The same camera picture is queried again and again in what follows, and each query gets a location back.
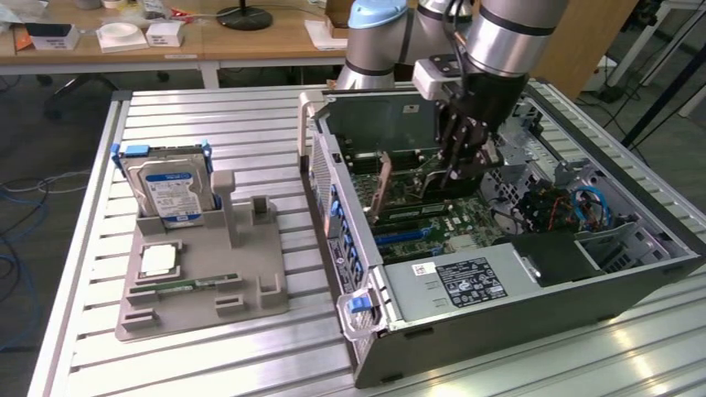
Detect wooden cabinet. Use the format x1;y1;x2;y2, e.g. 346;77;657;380
526;0;656;100

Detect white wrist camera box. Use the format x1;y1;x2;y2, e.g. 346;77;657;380
411;55;463;100

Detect hard disk blue caddy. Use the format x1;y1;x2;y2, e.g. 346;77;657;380
110;141;223;229

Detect blue case release latch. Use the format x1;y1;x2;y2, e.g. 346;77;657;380
347;295;379;318

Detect white box dark lid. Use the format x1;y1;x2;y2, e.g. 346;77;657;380
26;22;82;51

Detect green motherboard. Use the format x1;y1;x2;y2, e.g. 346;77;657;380
341;140;509;265

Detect black lamp base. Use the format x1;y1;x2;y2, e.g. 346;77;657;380
215;0;275;31

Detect black plastic shroud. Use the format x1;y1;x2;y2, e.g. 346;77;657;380
511;231;608;287

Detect white cardboard box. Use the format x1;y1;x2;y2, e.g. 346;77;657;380
146;21;187;49

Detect white paper box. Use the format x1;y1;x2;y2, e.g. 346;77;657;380
305;18;350;51

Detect silver open disk bay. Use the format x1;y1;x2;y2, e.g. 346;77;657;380
573;222;672;276

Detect installed green RAM stick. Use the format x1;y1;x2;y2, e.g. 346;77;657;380
381;208;451;224
394;201;447;215

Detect white table frame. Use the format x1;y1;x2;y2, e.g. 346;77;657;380
606;0;706;121

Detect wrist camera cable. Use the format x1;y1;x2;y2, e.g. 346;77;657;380
441;0;477;90

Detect silver CPU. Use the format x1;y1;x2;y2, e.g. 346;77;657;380
138;246;179;279

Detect black tripod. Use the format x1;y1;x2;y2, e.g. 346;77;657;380
621;0;706;148

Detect silver perforated disk bay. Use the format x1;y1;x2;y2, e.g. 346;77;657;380
485;93;562;200

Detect brown cardboard box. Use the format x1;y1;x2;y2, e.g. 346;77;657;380
325;0;354;30

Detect blue data wire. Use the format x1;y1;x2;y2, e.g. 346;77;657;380
570;186;613;228

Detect grey power supply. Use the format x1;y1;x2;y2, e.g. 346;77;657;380
383;242;545;324

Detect black red power wire bundle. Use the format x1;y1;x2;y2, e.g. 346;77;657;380
523;189;578;232

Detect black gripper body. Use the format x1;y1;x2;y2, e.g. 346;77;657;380
441;68;530;127

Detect white square dish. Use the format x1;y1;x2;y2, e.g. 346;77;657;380
96;22;151;54

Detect green graphics card black cooler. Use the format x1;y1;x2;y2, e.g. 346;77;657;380
369;151;486;227

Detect grey parts rack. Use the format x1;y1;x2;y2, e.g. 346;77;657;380
114;167;291;343

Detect white floor appliance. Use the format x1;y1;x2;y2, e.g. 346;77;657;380
582;53;618;95

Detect wooden desk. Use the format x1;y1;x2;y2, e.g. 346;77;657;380
0;0;505;90

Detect open black PC case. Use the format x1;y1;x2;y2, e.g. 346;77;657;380
297;80;697;390

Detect blue expansion slot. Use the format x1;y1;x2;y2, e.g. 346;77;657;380
377;228;443;246

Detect silver chipset heatsink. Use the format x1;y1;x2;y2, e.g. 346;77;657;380
445;236;482;252

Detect black chair base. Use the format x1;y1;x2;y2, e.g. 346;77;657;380
35;73;120;121

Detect crinkled silver bag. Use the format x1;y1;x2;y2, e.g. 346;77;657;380
0;0;52;24

